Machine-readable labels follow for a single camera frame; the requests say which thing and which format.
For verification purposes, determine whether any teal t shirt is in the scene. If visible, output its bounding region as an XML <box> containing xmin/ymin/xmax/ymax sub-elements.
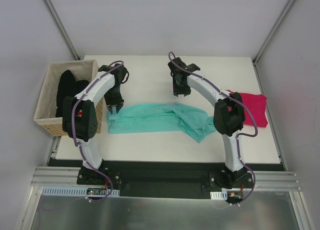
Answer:
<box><xmin>107</xmin><ymin>103</ymin><xmax>217</xmax><ymax>143</ymax></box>

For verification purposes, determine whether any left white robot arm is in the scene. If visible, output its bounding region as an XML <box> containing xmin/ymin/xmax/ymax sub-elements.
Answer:
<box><xmin>62</xmin><ymin>60</ymin><xmax>130</xmax><ymax>185</ymax></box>

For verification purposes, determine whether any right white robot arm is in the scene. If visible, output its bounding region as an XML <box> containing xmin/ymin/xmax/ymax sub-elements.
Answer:
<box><xmin>168</xmin><ymin>57</ymin><xmax>248</xmax><ymax>189</ymax></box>

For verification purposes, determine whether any black t shirt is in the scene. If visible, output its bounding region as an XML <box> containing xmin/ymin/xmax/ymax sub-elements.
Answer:
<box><xmin>55</xmin><ymin>70</ymin><xmax>89</xmax><ymax>117</ymax></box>

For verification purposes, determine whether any wicker laundry basket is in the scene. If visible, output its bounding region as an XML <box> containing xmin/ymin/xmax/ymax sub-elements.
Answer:
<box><xmin>33</xmin><ymin>59</ymin><xmax>99</xmax><ymax>137</ymax></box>

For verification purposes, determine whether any folded pink t shirt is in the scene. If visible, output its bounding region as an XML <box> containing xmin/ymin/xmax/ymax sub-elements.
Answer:
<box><xmin>240</xmin><ymin>93</ymin><xmax>268</xmax><ymax>128</ymax></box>

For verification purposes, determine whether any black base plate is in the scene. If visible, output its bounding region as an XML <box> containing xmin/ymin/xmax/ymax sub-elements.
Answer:
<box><xmin>76</xmin><ymin>161</ymin><xmax>254</xmax><ymax>200</ymax></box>

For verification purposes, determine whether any aluminium rail frame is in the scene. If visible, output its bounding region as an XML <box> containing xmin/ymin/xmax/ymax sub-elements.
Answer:
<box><xmin>31</xmin><ymin>137</ymin><xmax>301</xmax><ymax>191</ymax></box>

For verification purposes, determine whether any left slotted cable duct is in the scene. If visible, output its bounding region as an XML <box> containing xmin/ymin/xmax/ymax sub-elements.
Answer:
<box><xmin>42</xmin><ymin>187</ymin><xmax>120</xmax><ymax>198</ymax></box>

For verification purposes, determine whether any slotted cable duct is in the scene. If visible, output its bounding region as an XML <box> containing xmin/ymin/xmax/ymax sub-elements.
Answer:
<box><xmin>42</xmin><ymin>187</ymin><xmax>120</xmax><ymax>198</ymax></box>
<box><xmin>210</xmin><ymin>190</ymin><xmax>228</xmax><ymax>201</ymax></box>

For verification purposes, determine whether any right slotted cable duct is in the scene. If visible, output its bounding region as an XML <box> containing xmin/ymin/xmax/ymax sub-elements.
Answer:
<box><xmin>210</xmin><ymin>190</ymin><xmax>228</xmax><ymax>201</ymax></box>

